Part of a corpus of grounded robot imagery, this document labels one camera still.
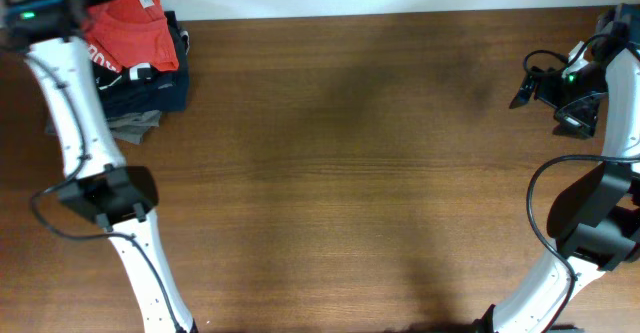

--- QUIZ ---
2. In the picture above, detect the red t-shirt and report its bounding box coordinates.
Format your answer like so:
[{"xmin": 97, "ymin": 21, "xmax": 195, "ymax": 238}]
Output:
[{"xmin": 85, "ymin": 0, "xmax": 179, "ymax": 72}]

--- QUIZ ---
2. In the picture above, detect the navy white striped folded garment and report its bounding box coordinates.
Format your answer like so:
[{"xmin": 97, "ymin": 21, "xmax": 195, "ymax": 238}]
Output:
[{"xmin": 96, "ymin": 69, "xmax": 190, "ymax": 118}]

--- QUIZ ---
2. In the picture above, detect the black folded garment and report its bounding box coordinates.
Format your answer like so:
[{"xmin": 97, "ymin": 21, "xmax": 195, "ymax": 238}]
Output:
[{"xmin": 92, "ymin": 10, "xmax": 191, "ymax": 94}]

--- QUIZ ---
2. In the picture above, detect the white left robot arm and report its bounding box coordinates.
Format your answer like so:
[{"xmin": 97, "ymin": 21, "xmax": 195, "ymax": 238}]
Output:
[{"xmin": 3, "ymin": 0, "xmax": 198, "ymax": 332}]

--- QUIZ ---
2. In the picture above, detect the grey folded garment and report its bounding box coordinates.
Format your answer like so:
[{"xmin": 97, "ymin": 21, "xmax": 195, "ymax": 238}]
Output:
[{"xmin": 44, "ymin": 110, "xmax": 164, "ymax": 146}]

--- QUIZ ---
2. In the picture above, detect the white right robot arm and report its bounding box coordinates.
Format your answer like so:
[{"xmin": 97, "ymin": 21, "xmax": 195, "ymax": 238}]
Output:
[{"xmin": 468, "ymin": 4, "xmax": 639, "ymax": 333}]

